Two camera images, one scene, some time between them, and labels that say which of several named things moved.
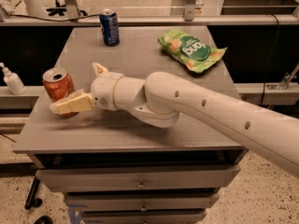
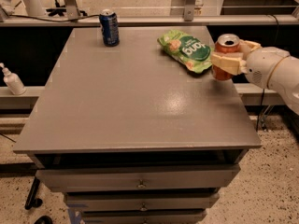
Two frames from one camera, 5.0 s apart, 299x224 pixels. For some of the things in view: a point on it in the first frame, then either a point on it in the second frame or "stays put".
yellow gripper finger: (99, 69) to (246, 47)
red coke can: (59, 84) to (225, 43)
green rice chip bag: (195, 54) stays put
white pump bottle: (13, 80) stays put
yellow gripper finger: (77, 101) to (232, 64)
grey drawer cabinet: (116, 166) stays put
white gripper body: (103, 91) to (261, 65)
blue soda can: (109, 23) stays put
